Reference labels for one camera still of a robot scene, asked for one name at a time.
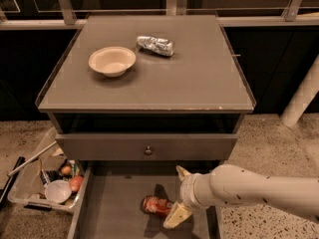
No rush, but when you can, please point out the open middle drawer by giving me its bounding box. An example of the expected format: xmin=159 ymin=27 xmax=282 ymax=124
xmin=67 ymin=161 xmax=222 ymax=239

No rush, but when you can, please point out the clear plastic storage bin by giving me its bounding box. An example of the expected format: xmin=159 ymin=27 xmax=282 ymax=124
xmin=8 ymin=128 xmax=88 ymax=213

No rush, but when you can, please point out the red apple in bin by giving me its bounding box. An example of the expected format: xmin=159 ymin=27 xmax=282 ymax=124
xmin=69 ymin=176 xmax=84 ymax=192

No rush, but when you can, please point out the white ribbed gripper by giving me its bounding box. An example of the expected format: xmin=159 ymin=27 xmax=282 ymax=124
xmin=163 ymin=165 xmax=202 ymax=229

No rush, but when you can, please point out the grey stick over bin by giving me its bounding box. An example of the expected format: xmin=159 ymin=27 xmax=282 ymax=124
xmin=7 ymin=141 xmax=57 ymax=177

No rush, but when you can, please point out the orange fruit in bin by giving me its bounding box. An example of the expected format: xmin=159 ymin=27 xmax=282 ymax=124
xmin=61 ymin=165 xmax=72 ymax=176

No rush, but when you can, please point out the beige paper bowl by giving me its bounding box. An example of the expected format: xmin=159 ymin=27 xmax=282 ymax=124
xmin=89 ymin=47 xmax=137 ymax=78

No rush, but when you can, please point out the white diagonal support pole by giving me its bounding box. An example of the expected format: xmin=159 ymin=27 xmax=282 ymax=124
xmin=280 ymin=55 xmax=319 ymax=127

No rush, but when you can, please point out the closed top drawer with knob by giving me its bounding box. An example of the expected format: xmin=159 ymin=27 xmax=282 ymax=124
xmin=56 ymin=133 xmax=237 ymax=160

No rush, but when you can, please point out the grey drawer cabinet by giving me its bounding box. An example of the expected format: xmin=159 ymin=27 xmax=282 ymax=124
xmin=35 ymin=14 xmax=257 ymax=239

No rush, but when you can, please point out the red coke can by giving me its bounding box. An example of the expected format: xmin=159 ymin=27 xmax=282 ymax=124
xmin=142 ymin=195 xmax=173 ymax=217

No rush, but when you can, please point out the black flat object on floor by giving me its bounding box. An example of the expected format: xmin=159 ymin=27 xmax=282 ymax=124
xmin=0 ymin=156 xmax=25 ymax=209

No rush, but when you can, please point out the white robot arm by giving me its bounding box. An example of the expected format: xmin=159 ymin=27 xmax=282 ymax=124
xmin=163 ymin=164 xmax=319 ymax=229

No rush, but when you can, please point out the metal window frame rail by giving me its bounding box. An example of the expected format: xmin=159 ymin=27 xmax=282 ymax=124
xmin=0 ymin=0 xmax=319 ymax=30

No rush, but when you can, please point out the crumpled silver foil bag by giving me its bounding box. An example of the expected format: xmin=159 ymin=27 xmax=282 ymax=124
xmin=137 ymin=35 xmax=174 ymax=57

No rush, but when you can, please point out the white plastic bowl in bin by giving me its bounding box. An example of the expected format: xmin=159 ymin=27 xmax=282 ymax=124
xmin=45 ymin=180 xmax=72 ymax=204

